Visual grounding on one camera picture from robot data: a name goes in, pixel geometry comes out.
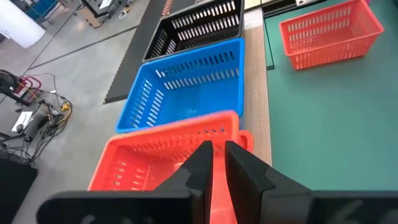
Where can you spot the white paper sheet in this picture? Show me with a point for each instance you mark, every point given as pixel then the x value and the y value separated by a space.
pixel 21 121

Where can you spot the red tubular frame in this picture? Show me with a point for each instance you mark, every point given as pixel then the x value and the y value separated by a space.
pixel 29 85

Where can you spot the white panel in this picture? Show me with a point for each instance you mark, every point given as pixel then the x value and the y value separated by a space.
pixel 18 25

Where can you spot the wooden shelf with black legs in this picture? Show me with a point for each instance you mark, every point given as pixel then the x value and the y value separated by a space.
pixel 256 93

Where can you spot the black plastic basket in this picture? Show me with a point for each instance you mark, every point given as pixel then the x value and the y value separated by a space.
pixel 205 39

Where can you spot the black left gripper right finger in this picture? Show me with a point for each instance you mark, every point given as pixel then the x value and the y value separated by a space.
pixel 280 207

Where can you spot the blue plastic basket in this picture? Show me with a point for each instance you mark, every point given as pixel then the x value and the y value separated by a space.
pixel 192 99

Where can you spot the black box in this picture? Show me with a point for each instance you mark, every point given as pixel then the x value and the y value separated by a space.
pixel 15 193

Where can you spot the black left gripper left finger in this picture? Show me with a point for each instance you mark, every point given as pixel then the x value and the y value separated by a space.
pixel 155 207

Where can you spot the yellow plug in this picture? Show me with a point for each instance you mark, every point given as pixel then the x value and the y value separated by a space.
pixel 65 107

